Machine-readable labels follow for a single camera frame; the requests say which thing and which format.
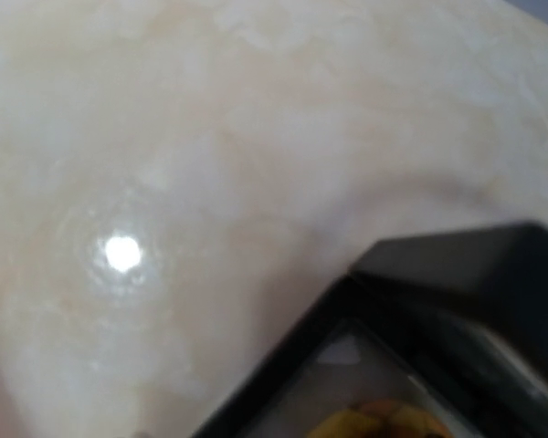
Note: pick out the yellow sunflower brooch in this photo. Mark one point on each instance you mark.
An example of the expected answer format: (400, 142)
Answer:
(382, 418)

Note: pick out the black case with yellow brooch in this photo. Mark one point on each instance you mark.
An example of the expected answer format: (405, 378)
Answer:
(465, 311)

